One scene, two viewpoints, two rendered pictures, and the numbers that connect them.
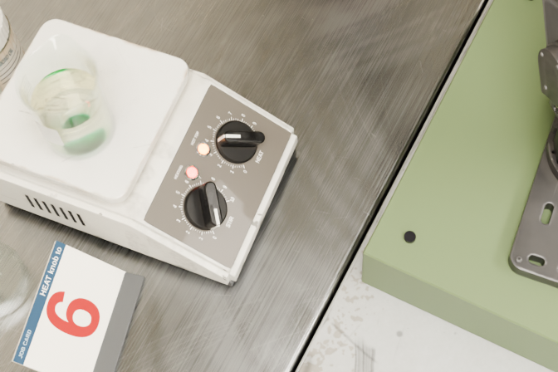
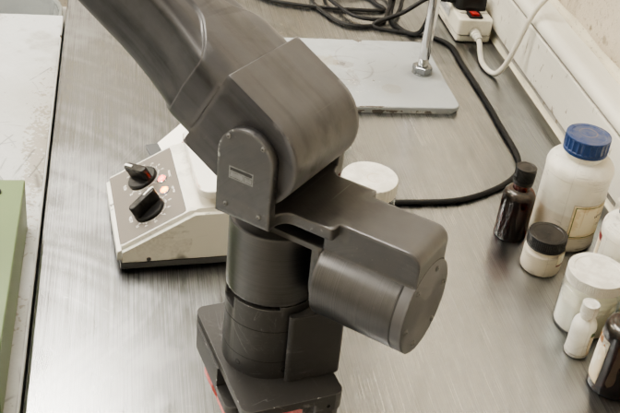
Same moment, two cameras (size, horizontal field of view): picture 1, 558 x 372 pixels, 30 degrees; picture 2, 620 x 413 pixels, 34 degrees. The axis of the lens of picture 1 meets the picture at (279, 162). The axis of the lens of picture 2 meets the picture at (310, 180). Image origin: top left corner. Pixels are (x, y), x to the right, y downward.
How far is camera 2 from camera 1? 1.12 m
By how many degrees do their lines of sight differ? 77
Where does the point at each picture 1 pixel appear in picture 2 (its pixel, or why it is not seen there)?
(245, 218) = (117, 196)
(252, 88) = (179, 292)
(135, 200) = (181, 149)
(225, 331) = (99, 183)
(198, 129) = (174, 192)
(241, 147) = (143, 207)
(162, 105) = (198, 169)
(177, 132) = (184, 182)
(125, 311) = not seen: hidden behind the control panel
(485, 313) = not seen: outside the picture
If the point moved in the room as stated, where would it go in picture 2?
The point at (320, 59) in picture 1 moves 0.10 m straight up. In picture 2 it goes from (140, 327) to (142, 240)
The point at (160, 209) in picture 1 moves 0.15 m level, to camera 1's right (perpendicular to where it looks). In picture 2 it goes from (164, 157) to (35, 202)
